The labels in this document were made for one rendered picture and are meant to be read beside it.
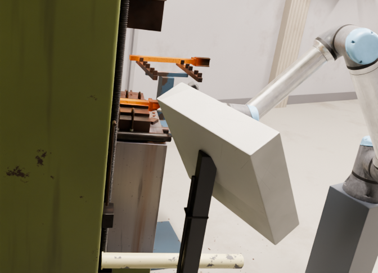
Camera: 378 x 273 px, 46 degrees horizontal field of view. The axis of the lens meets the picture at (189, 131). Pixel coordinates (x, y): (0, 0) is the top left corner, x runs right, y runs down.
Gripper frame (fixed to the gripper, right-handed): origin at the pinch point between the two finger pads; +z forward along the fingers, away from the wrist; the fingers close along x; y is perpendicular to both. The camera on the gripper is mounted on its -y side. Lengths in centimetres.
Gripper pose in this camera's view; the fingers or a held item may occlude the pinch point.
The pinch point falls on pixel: (158, 104)
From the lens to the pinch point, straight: 155.9
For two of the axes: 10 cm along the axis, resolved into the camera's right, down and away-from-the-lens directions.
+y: -1.4, 9.3, 3.5
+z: -9.8, -0.7, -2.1
